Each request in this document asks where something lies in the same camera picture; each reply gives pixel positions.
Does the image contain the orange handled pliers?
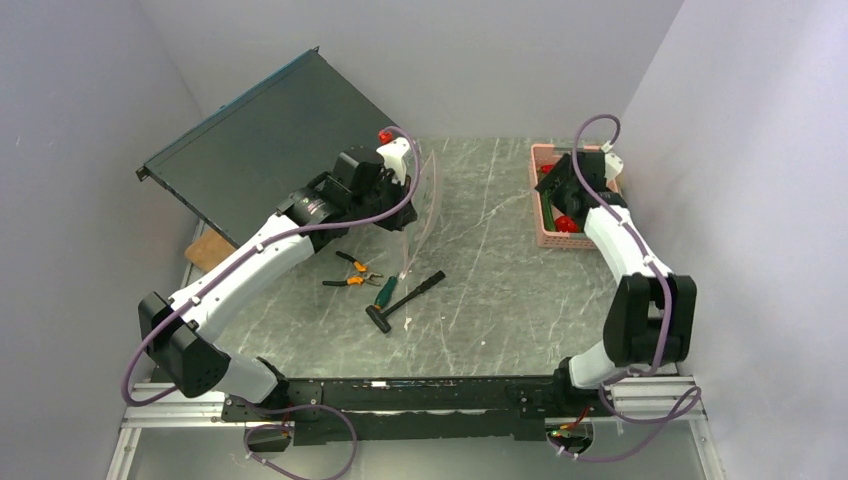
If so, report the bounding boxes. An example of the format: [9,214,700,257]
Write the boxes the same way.
[321,250,383,287]

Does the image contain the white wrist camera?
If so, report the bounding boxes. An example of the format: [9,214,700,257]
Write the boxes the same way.
[376,130,414,186]
[601,145,624,182]

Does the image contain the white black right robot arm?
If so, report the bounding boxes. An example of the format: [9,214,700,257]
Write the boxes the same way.
[530,144,697,415]

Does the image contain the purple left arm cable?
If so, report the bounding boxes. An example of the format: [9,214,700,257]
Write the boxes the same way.
[120,125,423,480]

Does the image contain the wooden block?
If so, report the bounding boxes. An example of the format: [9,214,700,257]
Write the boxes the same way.
[184,230,236,273]

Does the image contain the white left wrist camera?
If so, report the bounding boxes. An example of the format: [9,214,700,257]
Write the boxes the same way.
[376,130,414,186]

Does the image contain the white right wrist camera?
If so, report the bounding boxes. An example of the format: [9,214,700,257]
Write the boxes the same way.
[601,145,624,182]

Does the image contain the green handled screwdriver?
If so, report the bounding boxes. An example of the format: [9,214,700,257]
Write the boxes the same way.
[373,275,398,310]

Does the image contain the aluminium frame rail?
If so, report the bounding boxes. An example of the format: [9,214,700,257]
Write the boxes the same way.
[106,392,225,480]

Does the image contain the green cucumber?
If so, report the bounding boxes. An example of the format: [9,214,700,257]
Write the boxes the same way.
[540,197,558,232]

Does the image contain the clear zip top bag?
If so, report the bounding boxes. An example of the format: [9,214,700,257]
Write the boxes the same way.
[393,148,444,280]

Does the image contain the dark flat network switch box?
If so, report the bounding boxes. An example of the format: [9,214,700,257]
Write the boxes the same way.
[136,48,394,247]

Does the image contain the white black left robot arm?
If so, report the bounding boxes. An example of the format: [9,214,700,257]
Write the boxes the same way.
[132,138,421,420]

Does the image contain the pink plastic basket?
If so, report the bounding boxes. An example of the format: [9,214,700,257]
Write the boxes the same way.
[529,143,623,250]

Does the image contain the black hammer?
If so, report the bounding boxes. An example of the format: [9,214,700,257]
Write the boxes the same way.
[365,270,446,334]

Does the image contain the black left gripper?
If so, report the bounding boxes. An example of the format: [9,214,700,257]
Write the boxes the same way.
[350,169,418,232]

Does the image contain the red tomato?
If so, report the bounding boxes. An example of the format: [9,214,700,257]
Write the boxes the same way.
[554,215,580,234]

